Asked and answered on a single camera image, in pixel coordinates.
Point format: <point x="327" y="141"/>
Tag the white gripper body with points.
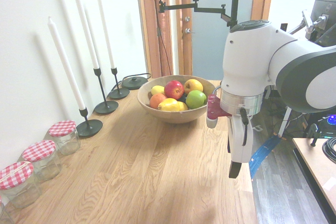
<point x="241" y="140"/>

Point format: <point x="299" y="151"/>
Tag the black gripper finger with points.
<point x="234" y="170"/>

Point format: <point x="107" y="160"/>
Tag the red apple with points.
<point x="174" y="89"/>

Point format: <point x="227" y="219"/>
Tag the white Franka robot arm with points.
<point x="265" y="58"/>

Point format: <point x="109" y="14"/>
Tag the green apple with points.
<point x="195" y="100"/>

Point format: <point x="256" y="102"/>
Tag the yellow apple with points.
<point x="193" y="85"/>

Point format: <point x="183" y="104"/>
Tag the blue tape strip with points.
<point x="262" y="155"/>

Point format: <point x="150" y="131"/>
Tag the small yellow fruit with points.
<point x="183" y="106"/>

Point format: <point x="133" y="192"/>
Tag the wooden fruit bowl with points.
<point x="173" y="116"/>

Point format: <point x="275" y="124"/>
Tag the black table clamp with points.
<point x="315" y="133"/>

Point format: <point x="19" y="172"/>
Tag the yellow pear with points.
<point x="168" y="105"/>

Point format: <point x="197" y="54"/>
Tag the wooden side table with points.
<point x="317" y="171"/>

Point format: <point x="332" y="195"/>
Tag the black device blue light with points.
<point x="331" y="121"/>

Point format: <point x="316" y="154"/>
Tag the orange fruit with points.
<point x="157" y="100"/>

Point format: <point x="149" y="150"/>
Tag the yellow lemon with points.
<point x="157" y="90"/>

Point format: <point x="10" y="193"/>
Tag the frosted glass wooden door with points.
<point x="210" y="37"/>

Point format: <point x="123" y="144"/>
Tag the black candle holder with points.
<point x="119" y="94"/>
<point x="106" y="107"/>
<point x="89" y="129"/>

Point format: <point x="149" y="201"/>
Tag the silver door lock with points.
<point x="187" y="19"/>

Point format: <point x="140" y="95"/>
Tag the black computer monitor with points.
<point x="328" y="6"/>

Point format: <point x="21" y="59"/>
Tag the glass jar red checkered lid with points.
<point x="64" y="136"/>
<point x="3" y="213"/>
<point x="42" y="157"/>
<point x="17" y="180"/>

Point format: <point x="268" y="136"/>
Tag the tallest white taper candle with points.
<point x="85" y="24"/>

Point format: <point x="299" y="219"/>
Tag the red wrist camera mount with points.
<point x="214" y="107"/>

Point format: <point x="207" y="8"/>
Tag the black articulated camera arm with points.
<point x="207" y="9"/>

